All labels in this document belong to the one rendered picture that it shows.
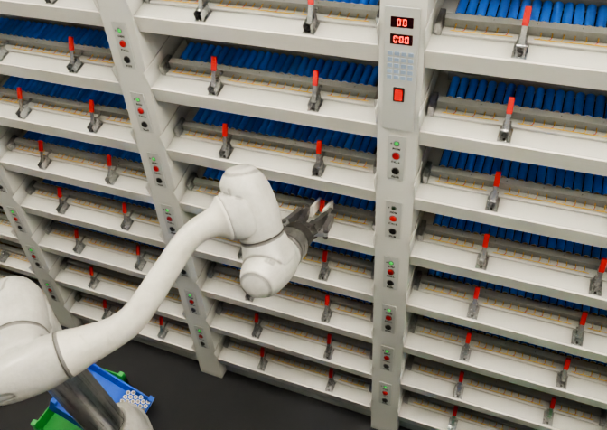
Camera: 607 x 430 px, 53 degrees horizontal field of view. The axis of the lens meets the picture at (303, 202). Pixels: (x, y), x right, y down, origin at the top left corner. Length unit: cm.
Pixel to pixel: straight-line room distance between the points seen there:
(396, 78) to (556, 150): 36
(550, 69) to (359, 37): 38
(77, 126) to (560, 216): 135
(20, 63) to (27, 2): 22
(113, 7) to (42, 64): 38
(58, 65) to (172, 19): 46
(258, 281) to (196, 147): 54
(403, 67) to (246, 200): 42
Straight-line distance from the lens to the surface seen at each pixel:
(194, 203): 183
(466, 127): 139
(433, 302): 176
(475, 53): 127
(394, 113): 136
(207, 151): 169
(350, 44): 132
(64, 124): 197
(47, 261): 256
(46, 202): 233
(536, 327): 176
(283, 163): 160
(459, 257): 162
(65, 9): 169
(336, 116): 143
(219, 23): 145
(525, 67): 127
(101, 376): 252
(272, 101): 149
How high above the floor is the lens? 204
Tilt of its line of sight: 40 degrees down
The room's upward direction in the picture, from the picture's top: 4 degrees counter-clockwise
